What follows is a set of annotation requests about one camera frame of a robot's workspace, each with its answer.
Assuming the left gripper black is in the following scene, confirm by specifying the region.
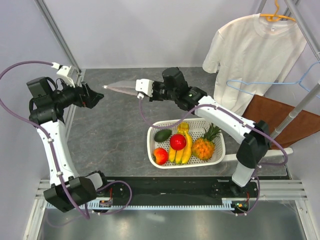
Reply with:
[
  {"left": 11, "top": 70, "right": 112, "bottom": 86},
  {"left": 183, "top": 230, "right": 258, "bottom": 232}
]
[{"left": 51, "top": 77, "right": 103, "bottom": 110}]

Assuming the clear zip top bag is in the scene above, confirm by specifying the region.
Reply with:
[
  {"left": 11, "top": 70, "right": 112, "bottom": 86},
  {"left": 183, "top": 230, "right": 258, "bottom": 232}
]
[{"left": 103, "top": 80, "right": 138, "bottom": 96}]

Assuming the yellow banana bunch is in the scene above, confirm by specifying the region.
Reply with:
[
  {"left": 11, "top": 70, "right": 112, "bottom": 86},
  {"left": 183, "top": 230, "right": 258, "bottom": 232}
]
[{"left": 168, "top": 122, "right": 193, "bottom": 165}]

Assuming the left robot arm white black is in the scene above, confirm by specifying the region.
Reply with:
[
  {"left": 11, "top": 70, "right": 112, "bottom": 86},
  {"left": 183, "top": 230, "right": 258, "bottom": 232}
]
[{"left": 26, "top": 77, "right": 110, "bottom": 213}]

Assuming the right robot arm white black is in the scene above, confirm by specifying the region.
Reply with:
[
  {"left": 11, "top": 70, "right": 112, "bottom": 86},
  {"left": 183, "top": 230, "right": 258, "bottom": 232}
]
[{"left": 136, "top": 67, "right": 271, "bottom": 197}]

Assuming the green avocado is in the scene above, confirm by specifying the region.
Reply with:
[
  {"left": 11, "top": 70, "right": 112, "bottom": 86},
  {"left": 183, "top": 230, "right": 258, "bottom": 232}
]
[{"left": 153, "top": 129, "right": 172, "bottom": 143}]

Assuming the red apple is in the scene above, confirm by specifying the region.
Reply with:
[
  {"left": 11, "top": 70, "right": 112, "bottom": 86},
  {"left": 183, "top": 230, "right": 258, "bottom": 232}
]
[{"left": 169, "top": 133, "right": 187, "bottom": 151}]

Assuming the red orange peach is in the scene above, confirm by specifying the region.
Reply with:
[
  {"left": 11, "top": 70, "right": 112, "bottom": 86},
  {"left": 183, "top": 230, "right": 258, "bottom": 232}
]
[{"left": 153, "top": 147, "right": 169, "bottom": 165}]

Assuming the orange toy pineapple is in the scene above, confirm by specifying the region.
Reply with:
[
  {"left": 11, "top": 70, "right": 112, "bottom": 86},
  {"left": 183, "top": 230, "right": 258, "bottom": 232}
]
[{"left": 191, "top": 123, "right": 221, "bottom": 161}]

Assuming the white t-shirt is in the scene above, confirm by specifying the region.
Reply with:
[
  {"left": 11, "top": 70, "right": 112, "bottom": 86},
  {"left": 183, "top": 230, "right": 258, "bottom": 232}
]
[{"left": 202, "top": 14, "right": 307, "bottom": 115}]

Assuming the brown cloth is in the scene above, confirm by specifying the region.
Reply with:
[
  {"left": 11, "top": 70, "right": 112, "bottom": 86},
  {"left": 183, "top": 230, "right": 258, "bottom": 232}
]
[{"left": 243, "top": 95, "right": 320, "bottom": 148}]

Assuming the yellow clothes hanger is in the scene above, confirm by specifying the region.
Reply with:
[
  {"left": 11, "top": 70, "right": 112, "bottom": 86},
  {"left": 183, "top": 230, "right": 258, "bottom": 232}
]
[{"left": 259, "top": 0, "right": 296, "bottom": 22}]

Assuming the blue clothes hanger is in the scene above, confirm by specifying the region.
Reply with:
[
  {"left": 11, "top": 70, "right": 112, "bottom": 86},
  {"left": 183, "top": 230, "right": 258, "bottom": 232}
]
[{"left": 226, "top": 61, "right": 320, "bottom": 96}]

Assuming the silver clothes rack pole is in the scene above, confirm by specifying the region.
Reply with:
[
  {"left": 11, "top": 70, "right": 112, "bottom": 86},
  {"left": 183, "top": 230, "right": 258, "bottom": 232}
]
[{"left": 270, "top": 82, "right": 320, "bottom": 139}]

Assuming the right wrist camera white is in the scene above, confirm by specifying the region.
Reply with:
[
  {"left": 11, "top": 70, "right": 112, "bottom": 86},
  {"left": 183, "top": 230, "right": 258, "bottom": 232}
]
[{"left": 135, "top": 78, "right": 154, "bottom": 99}]

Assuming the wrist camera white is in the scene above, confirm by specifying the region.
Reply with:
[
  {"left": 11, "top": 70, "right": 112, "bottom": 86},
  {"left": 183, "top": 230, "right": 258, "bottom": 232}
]
[
  {"left": 52, "top": 62, "right": 77, "bottom": 88},
  {"left": 135, "top": 78, "right": 154, "bottom": 99}
]

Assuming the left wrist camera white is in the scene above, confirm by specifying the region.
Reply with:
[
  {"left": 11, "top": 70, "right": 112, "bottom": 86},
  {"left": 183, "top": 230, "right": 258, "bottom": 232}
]
[{"left": 52, "top": 62, "right": 77, "bottom": 88}]

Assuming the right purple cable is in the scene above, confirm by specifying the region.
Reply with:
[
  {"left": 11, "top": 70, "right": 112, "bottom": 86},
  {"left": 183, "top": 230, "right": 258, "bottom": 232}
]
[{"left": 138, "top": 97, "right": 289, "bottom": 216}]

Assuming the purple cable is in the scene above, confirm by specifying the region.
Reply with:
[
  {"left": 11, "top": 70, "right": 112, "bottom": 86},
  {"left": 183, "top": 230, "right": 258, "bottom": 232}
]
[
  {"left": 138, "top": 97, "right": 289, "bottom": 216},
  {"left": 0, "top": 60, "right": 91, "bottom": 221}
]

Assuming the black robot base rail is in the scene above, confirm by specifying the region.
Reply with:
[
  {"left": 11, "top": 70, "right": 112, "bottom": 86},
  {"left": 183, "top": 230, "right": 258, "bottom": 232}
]
[{"left": 97, "top": 176, "right": 258, "bottom": 207}]

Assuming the aluminium frame post left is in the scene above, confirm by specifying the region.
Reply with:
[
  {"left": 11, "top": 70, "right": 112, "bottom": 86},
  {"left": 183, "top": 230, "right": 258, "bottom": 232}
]
[{"left": 34, "top": 0, "right": 82, "bottom": 73}]

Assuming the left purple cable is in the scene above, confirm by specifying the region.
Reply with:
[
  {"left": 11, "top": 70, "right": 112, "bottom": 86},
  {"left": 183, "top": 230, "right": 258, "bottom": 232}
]
[{"left": 0, "top": 60, "right": 91, "bottom": 221}]

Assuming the white cable duct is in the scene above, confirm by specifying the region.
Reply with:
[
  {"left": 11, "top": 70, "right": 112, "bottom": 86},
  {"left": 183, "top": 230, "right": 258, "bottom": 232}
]
[{"left": 47, "top": 197, "right": 249, "bottom": 211}]

